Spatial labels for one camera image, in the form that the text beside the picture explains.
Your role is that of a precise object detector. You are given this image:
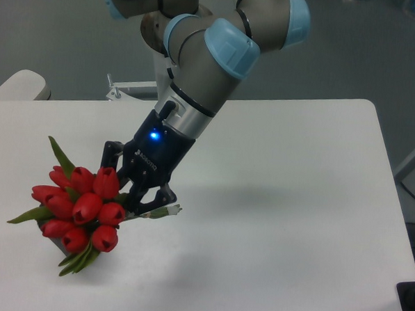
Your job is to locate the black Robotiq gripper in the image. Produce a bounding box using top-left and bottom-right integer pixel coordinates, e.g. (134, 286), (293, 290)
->
(101, 110), (195, 215)

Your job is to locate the red tulip bouquet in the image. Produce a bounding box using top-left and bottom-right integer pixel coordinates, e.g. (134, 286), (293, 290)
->
(9, 137), (181, 276)

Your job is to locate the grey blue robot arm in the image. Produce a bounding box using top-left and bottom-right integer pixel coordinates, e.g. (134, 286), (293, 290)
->
(101, 0), (311, 215)

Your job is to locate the dark grey ribbed vase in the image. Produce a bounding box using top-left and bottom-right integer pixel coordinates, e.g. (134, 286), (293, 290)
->
(35, 214), (73, 256)

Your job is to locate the white chair armrest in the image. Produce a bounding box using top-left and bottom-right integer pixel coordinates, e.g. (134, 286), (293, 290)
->
(0, 70), (51, 102)

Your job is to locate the black device at table edge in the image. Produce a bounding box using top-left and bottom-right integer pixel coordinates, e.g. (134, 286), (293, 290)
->
(396, 282), (415, 311)

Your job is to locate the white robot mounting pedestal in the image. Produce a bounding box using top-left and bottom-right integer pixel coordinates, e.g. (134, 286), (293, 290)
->
(104, 47), (181, 106)

